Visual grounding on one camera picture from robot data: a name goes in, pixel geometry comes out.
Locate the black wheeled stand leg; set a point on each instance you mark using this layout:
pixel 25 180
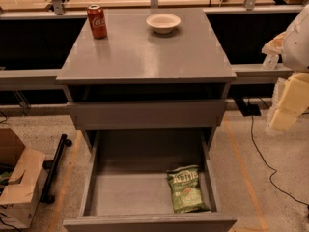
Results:
pixel 51 167

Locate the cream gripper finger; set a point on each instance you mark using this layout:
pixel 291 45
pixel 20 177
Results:
pixel 290 99
pixel 274 46

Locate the closed grey top drawer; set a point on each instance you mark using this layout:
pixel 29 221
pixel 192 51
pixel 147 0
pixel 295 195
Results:
pixel 146 114

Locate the green jalapeno chip bag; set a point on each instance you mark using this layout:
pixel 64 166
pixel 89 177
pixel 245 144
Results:
pixel 186 191

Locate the white paper bowl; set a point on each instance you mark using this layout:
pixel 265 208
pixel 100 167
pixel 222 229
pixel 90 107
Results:
pixel 163 23

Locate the red Coca-Cola can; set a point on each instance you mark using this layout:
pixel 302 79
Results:
pixel 97 21

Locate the clear sanitizer pump bottle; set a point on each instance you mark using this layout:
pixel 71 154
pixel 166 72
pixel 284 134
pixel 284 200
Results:
pixel 270 61

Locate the grey drawer cabinet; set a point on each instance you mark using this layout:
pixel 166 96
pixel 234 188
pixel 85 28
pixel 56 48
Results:
pixel 135 64

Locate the brown cardboard box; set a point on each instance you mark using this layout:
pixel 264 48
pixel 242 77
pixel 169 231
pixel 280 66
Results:
pixel 21 195

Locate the open grey middle drawer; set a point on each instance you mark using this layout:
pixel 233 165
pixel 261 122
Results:
pixel 126 187

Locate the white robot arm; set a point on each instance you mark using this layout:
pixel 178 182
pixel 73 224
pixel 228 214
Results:
pixel 295 48

